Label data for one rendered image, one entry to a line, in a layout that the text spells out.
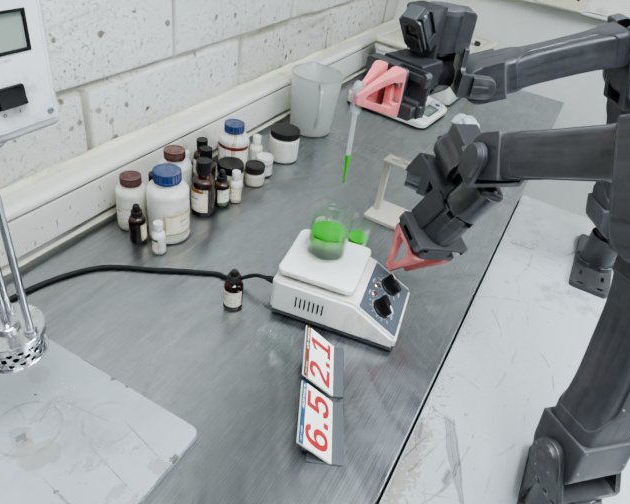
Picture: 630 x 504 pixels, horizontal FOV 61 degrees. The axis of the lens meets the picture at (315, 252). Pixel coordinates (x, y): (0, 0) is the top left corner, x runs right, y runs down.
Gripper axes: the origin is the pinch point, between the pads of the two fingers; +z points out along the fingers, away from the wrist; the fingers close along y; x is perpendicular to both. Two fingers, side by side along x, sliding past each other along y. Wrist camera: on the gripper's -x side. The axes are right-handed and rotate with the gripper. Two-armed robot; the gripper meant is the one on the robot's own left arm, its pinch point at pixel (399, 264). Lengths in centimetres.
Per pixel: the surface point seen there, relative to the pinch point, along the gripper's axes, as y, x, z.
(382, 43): -50, -93, 14
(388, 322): 3.9, 8.5, 3.0
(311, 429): 21.6, 21.6, 4.5
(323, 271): 12.5, -0.5, 3.3
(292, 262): 16.0, -3.2, 5.3
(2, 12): 57, 2, -28
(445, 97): -66, -72, 13
